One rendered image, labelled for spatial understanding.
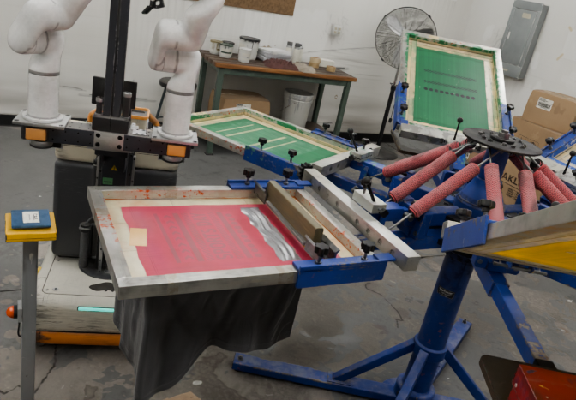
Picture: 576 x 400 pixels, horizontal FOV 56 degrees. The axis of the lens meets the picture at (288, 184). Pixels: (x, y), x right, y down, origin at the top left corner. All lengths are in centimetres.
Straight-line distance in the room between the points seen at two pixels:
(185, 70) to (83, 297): 116
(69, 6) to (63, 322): 138
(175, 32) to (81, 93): 368
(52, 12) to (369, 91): 509
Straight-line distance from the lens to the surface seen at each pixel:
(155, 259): 155
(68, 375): 262
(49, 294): 260
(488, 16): 698
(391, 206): 199
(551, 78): 628
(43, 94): 196
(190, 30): 178
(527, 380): 123
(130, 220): 174
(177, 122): 193
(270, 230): 178
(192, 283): 142
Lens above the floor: 175
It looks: 21 degrees down
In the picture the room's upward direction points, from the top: 12 degrees clockwise
